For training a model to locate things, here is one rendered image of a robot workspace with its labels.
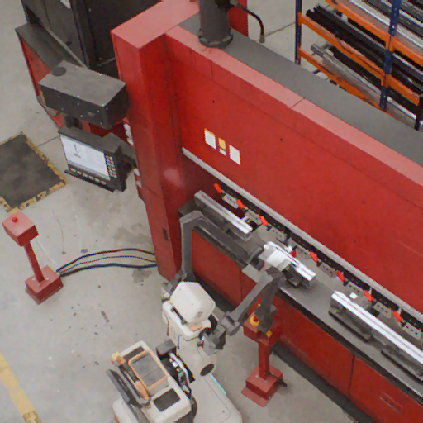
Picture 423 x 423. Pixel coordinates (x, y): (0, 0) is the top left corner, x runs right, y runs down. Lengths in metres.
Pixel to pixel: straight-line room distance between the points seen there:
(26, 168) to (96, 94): 2.62
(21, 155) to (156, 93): 2.91
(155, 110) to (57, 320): 2.07
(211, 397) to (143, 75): 2.13
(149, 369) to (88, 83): 1.74
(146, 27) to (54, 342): 2.57
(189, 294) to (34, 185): 3.03
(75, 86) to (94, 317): 1.99
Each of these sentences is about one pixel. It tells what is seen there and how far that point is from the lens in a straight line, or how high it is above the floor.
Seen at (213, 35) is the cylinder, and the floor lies 2.37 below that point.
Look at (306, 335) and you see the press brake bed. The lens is 4.99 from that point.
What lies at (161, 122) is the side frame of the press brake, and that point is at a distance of 4.70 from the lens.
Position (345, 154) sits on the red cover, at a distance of 3.71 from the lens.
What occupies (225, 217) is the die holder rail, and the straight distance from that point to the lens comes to 5.08.
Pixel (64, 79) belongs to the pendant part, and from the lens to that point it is 4.75.
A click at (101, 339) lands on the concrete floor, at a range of 5.79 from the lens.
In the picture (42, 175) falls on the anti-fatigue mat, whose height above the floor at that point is 0.01.
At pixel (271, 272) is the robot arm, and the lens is 4.16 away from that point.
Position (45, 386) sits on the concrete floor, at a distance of 5.69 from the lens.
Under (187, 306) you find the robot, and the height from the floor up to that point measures 1.35.
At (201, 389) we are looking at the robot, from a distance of 5.15.
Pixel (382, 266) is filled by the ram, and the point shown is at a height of 1.57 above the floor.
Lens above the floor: 4.81
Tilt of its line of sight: 49 degrees down
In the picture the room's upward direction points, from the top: 6 degrees counter-clockwise
